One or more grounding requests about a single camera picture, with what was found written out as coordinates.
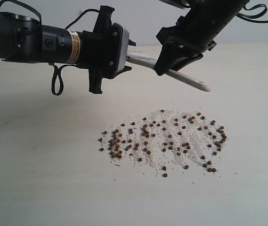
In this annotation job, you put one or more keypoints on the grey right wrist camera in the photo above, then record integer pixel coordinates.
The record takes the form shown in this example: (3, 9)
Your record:
(181, 4)

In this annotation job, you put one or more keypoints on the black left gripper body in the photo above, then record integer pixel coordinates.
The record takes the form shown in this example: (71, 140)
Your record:
(102, 51)

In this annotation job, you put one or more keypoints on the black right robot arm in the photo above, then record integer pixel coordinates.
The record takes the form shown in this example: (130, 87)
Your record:
(220, 12)

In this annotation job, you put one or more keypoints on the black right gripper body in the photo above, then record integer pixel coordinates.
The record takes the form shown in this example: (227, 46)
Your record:
(193, 32)

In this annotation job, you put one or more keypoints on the wide wooden paint brush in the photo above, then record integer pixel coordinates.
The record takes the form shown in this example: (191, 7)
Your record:
(139, 58)

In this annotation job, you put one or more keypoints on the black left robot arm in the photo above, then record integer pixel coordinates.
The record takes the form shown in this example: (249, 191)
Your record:
(26, 40)

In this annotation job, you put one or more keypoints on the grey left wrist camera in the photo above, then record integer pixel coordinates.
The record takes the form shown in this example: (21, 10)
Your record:
(123, 47)

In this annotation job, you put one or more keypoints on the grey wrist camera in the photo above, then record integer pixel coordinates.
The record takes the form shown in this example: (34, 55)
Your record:
(123, 47)
(181, 4)

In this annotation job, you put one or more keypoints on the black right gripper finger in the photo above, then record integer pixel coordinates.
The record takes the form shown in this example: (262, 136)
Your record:
(184, 62)
(169, 56)

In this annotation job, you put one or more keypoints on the pile of rice and pellets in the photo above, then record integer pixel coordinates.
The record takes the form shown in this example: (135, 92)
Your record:
(164, 139)

